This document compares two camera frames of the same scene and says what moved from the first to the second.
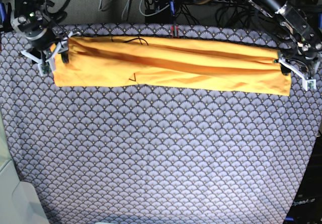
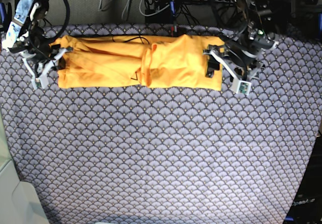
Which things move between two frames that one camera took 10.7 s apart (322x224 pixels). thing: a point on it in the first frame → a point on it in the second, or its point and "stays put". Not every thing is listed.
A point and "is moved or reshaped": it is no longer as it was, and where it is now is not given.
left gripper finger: x=286 y=67 → x=215 y=56
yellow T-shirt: x=170 y=61 is moved or reshaped
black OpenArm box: x=307 y=207 stays put
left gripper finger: x=308 y=84 → x=240 y=86
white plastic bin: x=20 y=202 stays put
